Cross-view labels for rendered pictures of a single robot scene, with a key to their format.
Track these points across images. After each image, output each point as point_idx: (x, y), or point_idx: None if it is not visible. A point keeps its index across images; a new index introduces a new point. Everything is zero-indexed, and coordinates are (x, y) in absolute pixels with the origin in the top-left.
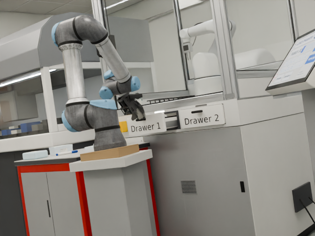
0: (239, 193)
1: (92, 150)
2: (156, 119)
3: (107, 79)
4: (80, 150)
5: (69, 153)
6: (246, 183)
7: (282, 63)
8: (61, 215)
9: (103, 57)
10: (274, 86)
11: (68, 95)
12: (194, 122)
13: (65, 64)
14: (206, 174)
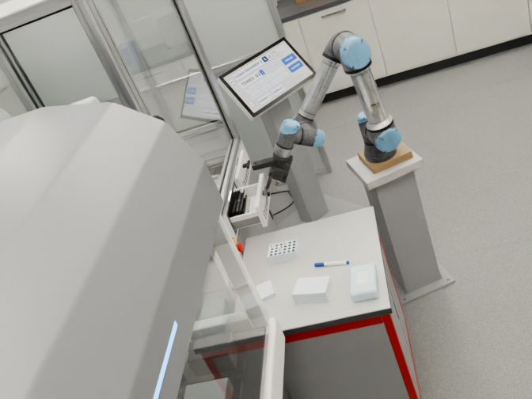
0: (272, 222)
1: (304, 255)
2: (264, 184)
3: (302, 127)
4: (274, 305)
5: (327, 267)
6: (270, 210)
7: (241, 94)
8: (394, 298)
9: (330, 83)
10: (271, 104)
11: (385, 112)
12: (246, 181)
13: (374, 81)
14: (264, 228)
